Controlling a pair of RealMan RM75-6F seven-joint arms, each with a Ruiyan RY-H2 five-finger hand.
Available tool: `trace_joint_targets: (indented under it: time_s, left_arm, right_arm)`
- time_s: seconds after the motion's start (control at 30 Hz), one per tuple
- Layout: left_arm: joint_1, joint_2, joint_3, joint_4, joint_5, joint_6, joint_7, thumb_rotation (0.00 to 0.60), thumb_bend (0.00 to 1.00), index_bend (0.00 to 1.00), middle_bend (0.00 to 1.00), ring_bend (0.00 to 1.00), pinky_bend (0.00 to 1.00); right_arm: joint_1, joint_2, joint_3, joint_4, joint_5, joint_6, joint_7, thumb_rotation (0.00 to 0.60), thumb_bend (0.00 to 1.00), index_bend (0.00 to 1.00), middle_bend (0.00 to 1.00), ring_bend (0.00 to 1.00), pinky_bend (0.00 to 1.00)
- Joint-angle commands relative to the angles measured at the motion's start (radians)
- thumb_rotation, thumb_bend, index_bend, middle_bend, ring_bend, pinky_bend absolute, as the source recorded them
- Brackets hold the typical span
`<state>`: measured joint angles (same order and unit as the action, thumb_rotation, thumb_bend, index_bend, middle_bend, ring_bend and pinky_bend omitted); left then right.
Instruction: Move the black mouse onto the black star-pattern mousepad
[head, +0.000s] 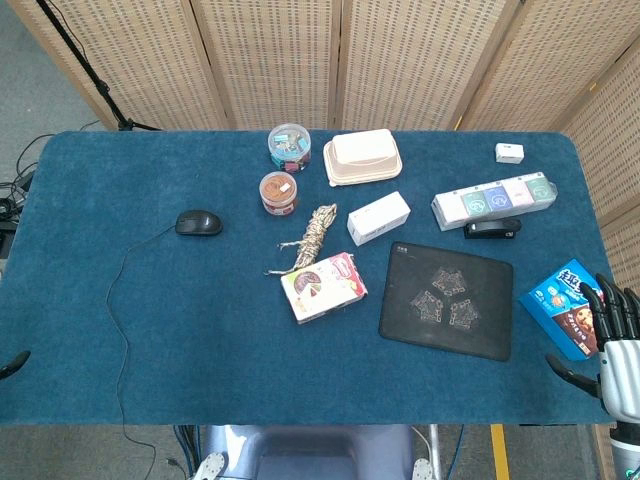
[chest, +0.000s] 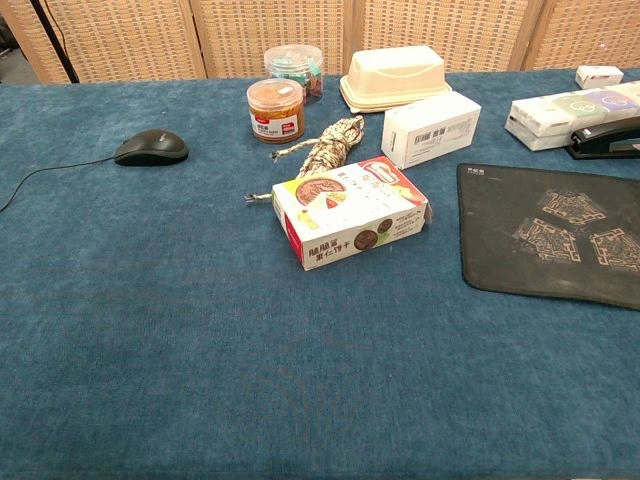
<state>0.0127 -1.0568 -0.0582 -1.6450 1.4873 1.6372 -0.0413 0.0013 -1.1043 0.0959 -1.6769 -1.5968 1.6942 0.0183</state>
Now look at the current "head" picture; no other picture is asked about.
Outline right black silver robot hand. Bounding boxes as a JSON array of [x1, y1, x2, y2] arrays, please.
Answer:
[[545, 272, 640, 427]]

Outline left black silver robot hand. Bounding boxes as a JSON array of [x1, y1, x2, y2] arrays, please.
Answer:
[[0, 350, 32, 380]]

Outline black mouse cable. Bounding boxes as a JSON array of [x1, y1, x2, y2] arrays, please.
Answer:
[[104, 224, 178, 480]]

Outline black computer mouse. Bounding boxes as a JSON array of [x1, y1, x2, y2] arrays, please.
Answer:
[[174, 209, 224, 237]]

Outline black patterned mouse pad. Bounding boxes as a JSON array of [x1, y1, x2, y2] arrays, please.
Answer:
[[378, 241, 515, 363]]

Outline blue chocolate cookie box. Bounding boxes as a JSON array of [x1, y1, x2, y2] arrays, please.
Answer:
[[518, 258, 609, 362]]

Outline blue carpet table cover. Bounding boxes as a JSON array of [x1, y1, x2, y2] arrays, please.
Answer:
[[0, 130, 617, 427]]

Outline black stapler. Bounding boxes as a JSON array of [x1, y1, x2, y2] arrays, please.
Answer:
[[463, 218, 523, 240]]

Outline metal table leg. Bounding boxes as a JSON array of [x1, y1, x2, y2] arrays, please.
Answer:
[[428, 424, 445, 480]]

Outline row of tissue packs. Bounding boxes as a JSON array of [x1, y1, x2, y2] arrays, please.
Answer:
[[430, 171, 559, 232]]

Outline small white box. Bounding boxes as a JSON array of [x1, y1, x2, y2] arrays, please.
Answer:
[[495, 142, 525, 164]]

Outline white rectangular cardboard box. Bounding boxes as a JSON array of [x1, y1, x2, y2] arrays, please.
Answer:
[[346, 190, 412, 247]]

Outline black tripod stand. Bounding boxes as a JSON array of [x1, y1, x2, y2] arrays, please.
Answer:
[[34, 0, 162, 133]]

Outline blue-grey robot torso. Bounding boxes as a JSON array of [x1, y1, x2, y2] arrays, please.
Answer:
[[192, 424, 436, 480]]

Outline white red biscuit box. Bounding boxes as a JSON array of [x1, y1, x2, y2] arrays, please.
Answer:
[[280, 251, 369, 325]]

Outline clear jar with brown contents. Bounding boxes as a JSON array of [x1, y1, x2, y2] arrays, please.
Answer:
[[258, 171, 299, 217]]

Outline beige plastic lunch container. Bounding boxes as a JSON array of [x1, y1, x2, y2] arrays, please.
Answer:
[[322, 128, 404, 188]]

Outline clear jar of binder clips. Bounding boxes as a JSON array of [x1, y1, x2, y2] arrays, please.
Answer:
[[267, 123, 312, 174]]

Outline woven wooden folding screen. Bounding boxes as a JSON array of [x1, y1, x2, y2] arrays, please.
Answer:
[[7, 0, 640, 480]]

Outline black floor cables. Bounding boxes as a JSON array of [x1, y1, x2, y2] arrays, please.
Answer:
[[0, 119, 101, 261]]

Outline blue cable bundle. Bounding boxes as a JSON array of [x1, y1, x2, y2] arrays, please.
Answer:
[[172, 424, 202, 475]]

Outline coiled beige rope bundle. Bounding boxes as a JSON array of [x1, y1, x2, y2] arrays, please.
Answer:
[[264, 202, 339, 277]]

